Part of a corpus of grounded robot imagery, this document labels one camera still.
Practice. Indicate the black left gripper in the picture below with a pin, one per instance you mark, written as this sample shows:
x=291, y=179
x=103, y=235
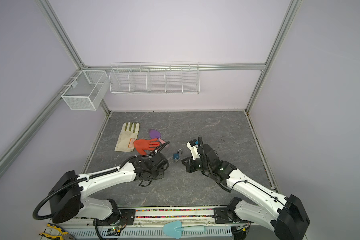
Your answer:
x=161, y=175

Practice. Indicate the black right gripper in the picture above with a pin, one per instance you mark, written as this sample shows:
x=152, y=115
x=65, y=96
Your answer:
x=190, y=164

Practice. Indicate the blue padlock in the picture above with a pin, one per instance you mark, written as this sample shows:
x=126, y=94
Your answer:
x=176, y=156

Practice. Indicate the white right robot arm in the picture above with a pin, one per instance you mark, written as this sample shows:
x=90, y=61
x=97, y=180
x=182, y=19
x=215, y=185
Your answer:
x=285, y=216

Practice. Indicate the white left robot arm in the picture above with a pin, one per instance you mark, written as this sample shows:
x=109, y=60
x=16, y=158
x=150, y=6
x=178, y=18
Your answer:
x=71, y=196

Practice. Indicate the red rubber glove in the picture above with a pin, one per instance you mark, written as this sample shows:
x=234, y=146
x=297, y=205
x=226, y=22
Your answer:
x=143, y=145

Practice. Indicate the purple garden trowel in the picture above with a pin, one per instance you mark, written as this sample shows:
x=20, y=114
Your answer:
x=155, y=134

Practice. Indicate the cream and green work glove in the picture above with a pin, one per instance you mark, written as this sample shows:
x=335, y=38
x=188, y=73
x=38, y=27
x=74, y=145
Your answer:
x=129, y=133

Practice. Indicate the teal garden trowel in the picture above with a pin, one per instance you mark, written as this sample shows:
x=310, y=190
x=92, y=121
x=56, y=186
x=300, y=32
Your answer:
x=175, y=229

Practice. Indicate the white mesh box basket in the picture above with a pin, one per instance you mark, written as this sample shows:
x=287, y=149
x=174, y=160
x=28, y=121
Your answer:
x=87, y=90

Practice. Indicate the yellow black pliers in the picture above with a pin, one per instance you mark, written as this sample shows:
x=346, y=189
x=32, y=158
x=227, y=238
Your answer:
x=55, y=232

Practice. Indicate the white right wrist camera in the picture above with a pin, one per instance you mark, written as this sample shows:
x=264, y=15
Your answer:
x=193, y=146

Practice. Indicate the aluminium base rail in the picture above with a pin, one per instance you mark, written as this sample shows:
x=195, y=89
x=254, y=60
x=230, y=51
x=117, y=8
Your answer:
x=112, y=214

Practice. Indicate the white wire shelf basket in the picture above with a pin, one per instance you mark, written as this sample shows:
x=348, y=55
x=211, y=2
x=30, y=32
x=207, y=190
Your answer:
x=155, y=78

